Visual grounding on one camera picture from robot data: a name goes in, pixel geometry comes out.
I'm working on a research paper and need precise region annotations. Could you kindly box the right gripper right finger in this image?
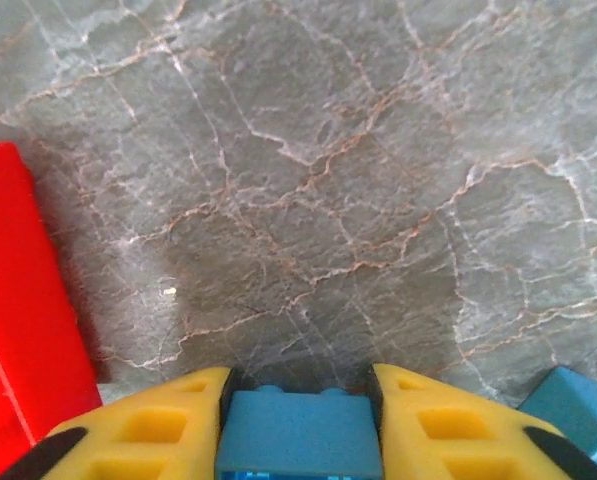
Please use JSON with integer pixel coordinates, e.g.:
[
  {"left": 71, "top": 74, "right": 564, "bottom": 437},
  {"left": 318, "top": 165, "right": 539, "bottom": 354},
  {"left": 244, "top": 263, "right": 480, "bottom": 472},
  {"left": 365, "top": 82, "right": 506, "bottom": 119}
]
[{"left": 369, "top": 363, "right": 597, "bottom": 480}]

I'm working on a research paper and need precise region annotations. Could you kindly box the red lego brick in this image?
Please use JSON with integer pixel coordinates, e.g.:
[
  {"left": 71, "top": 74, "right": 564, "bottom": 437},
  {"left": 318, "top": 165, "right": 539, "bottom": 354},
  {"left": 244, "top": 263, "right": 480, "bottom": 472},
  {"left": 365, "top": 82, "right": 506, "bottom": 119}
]
[{"left": 0, "top": 141, "right": 104, "bottom": 480}]

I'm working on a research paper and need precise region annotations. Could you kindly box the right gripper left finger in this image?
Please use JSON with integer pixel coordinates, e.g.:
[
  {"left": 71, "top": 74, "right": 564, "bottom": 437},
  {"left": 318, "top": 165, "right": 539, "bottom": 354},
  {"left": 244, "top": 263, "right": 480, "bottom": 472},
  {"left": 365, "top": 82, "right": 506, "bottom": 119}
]
[{"left": 0, "top": 366, "right": 237, "bottom": 480}]

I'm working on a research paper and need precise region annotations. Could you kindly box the blue lego brick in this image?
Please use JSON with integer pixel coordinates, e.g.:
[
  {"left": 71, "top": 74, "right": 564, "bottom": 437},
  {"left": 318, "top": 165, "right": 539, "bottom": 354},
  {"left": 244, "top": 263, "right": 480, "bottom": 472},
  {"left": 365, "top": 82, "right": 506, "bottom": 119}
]
[
  {"left": 214, "top": 384, "right": 385, "bottom": 480},
  {"left": 516, "top": 365, "right": 597, "bottom": 469}
]

